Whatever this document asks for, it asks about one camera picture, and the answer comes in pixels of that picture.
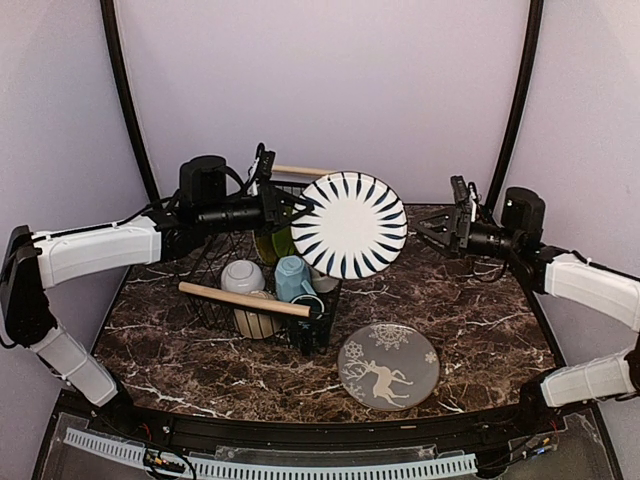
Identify bright green plate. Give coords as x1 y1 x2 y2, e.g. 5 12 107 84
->
271 227 296 258

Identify black wire dish rack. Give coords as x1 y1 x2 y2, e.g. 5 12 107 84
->
178 165 346 356

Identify grey deer pattern plate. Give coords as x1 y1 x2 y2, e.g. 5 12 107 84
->
337 323 440 412

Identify black front rail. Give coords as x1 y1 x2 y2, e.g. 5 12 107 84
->
54 390 567 464

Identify light blue mug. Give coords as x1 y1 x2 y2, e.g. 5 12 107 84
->
275 255 316 302

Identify blue striped white plate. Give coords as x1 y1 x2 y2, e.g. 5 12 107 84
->
291 172 408 280

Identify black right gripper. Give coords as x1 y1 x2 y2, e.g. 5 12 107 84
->
411 206 521 260

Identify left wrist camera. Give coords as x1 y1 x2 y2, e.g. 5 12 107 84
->
178 142 277 211

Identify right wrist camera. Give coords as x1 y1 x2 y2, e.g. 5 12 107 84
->
449 174 547 241

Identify white bowl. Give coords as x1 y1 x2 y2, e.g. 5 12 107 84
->
221 260 266 294

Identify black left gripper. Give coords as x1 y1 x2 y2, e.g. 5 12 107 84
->
198 181 313 234

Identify white cup with brown band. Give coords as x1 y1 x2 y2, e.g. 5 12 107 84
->
310 268 340 294

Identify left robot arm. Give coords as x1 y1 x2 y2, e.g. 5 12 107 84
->
1 189 313 436

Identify white utensil caddy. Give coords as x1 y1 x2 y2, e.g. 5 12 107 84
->
290 320 331 356

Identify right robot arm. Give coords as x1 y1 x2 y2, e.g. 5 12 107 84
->
409 201 639 434

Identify beige ribbed cup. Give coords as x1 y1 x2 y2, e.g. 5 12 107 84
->
234 309 283 340

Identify dark green mug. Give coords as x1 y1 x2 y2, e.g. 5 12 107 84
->
291 294 326 320

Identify woven yellow green plate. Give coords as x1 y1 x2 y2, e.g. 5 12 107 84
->
253 232 279 266

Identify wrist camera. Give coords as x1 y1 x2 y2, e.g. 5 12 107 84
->
449 174 547 241
178 142 277 211

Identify white cable duct strip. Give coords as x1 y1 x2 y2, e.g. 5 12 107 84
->
63 427 478 479

